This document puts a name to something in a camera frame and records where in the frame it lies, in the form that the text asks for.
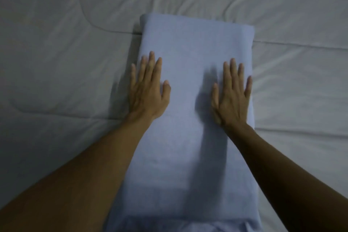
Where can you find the person's right hand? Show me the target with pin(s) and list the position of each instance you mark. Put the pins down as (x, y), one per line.
(233, 101)

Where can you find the person's left hand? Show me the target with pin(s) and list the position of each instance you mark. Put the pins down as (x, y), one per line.
(145, 96)

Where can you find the person's right thumb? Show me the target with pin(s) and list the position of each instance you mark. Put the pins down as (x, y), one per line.
(215, 94)

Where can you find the person's left thumb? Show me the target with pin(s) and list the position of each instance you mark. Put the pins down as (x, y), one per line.
(165, 90)

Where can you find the person's left middle finger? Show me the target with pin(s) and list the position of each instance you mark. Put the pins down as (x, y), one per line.
(149, 66)

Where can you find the person's right middle finger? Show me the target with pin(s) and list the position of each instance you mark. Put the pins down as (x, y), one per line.
(234, 72)

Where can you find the person's right little finger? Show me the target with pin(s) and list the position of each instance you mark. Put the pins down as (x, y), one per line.
(248, 86)

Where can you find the person's left little finger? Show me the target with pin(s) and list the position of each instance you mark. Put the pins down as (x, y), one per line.
(133, 75)

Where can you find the light blue towel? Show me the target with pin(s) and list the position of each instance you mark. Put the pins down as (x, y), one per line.
(187, 98)

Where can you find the person's left forearm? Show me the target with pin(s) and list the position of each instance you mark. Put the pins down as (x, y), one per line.
(78, 180)

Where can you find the person's right forearm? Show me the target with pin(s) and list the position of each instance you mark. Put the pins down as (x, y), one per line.
(285, 183)

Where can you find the white quilted bed cover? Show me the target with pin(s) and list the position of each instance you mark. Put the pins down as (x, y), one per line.
(68, 49)

